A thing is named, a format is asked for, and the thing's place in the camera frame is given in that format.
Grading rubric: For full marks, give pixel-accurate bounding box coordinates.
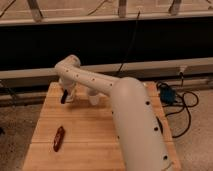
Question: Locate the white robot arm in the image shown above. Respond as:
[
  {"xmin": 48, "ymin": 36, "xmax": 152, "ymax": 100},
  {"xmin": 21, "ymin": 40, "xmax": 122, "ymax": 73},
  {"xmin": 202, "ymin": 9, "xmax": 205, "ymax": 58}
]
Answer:
[{"xmin": 55, "ymin": 55, "xmax": 174, "ymax": 171}]

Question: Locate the black cable on floor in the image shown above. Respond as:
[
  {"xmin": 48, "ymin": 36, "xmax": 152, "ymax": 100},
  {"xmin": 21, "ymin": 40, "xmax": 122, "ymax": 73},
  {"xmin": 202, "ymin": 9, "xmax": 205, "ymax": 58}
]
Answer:
[{"xmin": 155, "ymin": 81, "xmax": 200, "ymax": 139}]

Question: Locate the green round object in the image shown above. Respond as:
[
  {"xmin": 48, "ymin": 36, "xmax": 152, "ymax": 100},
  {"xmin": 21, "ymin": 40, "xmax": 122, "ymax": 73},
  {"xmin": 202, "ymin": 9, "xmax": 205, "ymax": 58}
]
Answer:
[{"xmin": 156, "ymin": 117, "xmax": 163, "ymax": 135}]

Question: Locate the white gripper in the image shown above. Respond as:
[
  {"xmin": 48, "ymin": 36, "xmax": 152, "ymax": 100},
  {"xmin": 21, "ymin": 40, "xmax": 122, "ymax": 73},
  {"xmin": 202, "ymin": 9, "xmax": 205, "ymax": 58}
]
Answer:
[{"xmin": 59, "ymin": 79, "xmax": 76, "ymax": 104}]

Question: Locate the black hanging cable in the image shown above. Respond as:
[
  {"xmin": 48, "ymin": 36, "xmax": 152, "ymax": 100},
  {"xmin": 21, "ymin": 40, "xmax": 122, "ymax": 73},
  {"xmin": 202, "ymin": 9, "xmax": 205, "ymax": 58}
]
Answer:
[{"xmin": 115, "ymin": 10, "xmax": 142, "ymax": 77}]

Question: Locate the blue power adapter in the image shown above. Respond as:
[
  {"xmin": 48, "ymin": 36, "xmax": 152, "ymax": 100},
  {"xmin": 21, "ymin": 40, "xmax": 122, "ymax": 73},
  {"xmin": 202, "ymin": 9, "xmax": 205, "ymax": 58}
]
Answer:
[{"xmin": 160, "ymin": 88, "xmax": 175, "ymax": 104}]

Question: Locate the white cup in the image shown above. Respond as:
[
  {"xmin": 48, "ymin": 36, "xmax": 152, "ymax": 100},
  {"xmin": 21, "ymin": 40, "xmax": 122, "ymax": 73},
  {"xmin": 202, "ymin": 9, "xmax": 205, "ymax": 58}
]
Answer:
[{"xmin": 87, "ymin": 89, "xmax": 100, "ymax": 106}]

